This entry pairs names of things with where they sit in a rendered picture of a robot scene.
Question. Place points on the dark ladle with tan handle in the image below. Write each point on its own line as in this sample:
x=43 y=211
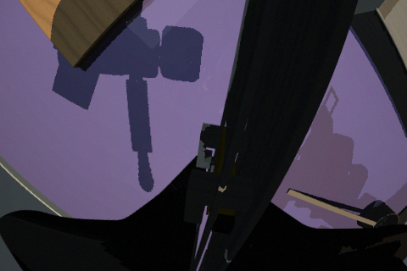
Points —
x=378 y=216

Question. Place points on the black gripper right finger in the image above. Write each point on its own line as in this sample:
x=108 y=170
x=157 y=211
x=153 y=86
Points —
x=279 y=242

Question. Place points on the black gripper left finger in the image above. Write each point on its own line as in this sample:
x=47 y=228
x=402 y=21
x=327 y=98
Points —
x=153 y=238

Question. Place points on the grey rectangular roasting tin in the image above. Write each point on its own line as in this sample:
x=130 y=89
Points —
x=381 y=25

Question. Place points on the black spatula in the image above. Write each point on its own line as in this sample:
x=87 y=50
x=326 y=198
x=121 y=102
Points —
x=403 y=216

